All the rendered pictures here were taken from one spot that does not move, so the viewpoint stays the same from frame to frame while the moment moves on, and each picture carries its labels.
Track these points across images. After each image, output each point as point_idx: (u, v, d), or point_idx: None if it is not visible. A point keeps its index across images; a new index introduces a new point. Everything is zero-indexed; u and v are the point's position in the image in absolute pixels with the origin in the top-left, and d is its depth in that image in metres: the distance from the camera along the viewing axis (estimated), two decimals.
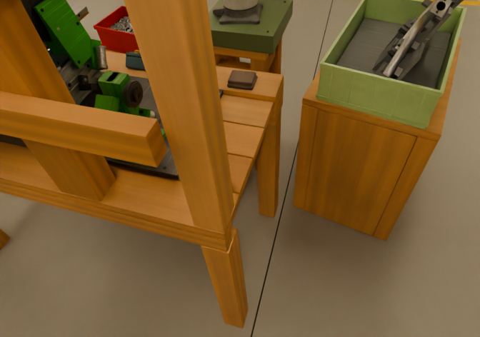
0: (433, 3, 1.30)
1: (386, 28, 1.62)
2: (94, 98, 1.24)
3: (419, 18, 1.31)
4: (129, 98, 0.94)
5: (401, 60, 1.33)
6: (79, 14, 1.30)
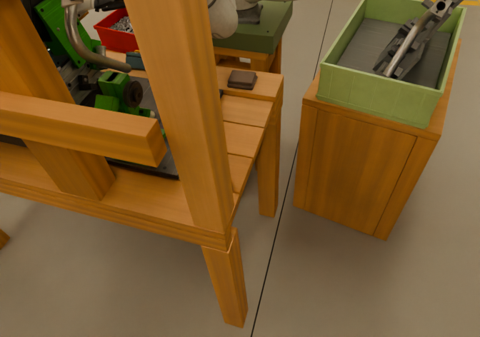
0: (79, 48, 0.95)
1: (386, 28, 1.62)
2: (94, 98, 1.24)
3: (99, 55, 1.01)
4: (129, 98, 0.94)
5: (401, 60, 1.33)
6: (79, 14, 1.30)
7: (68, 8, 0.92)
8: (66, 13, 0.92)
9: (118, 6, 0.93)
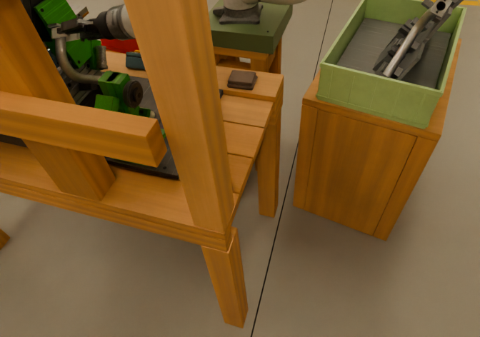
0: (69, 73, 1.09)
1: (386, 28, 1.62)
2: (94, 98, 1.24)
3: (88, 76, 1.16)
4: (129, 98, 0.94)
5: (401, 60, 1.33)
6: (79, 14, 1.30)
7: (58, 39, 1.06)
8: (56, 44, 1.06)
9: (101, 37, 1.06)
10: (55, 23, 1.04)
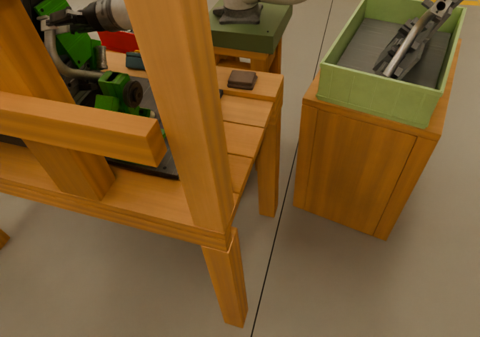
0: (58, 67, 1.06)
1: (386, 28, 1.62)
2: (94, 98, 1.24)
3: (79, 71, 1.12)
4: (129, 98, 0.94)
5: (401, 60, 1.33)
6: None
7: (47, 32, 1.03)
8: (45, 36, 1.03)
9: (91, 29, 1.03)
10: (44, 16, 1.01)
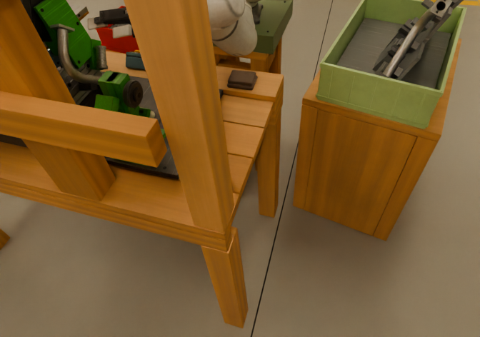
0: (71, 73, 1.10)
1: (386, 28, 1.62)
2: (94, 98, 1.24)
3: (91, 76, 1.16)
4: (129, 98, 0.94)
5: (401, 60, 1.33)
6: (79, 14, 1.30)
7: (61, 40, 1.07)
8: (58, 44, 1.07)
9: None
10: (58, 24, 1.05)
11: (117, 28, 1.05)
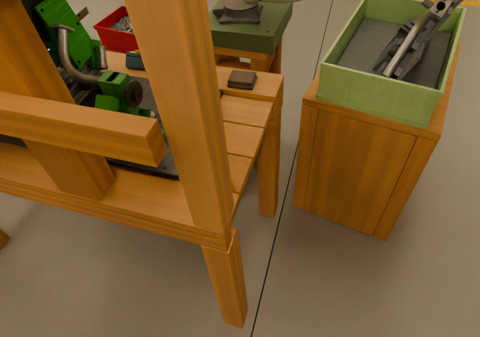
0: (71, 73, 1.10)
1: (386, 28, 1.62)
2: (94, 98, 1.24)
3: (91, 76, 1.16)
4: (129, 98, 0.94)
5: (401, 60, 1.33)
6: (79, 14, 1.30)
7: (61, 40, 1.07)
8: (58, 44, 1.07)
9: None
10: (58, 24, 1.05)
11: None
